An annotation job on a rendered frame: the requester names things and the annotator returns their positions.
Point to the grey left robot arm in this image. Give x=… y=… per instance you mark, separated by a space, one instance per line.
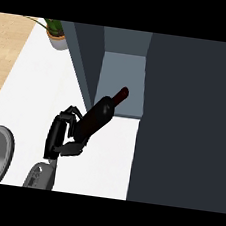
x=40 y=176

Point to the grey open cabinet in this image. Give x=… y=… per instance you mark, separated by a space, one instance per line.
x=122 y=72

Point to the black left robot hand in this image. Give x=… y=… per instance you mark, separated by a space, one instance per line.
x=55 y=134

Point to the potted green plant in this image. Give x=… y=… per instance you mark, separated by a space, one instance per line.
x=56 y=35

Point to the dark red wine bottle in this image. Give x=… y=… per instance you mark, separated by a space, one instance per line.
x=95 y=118

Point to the dark grey cabinet door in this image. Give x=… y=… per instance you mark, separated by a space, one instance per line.
x=189 y=123

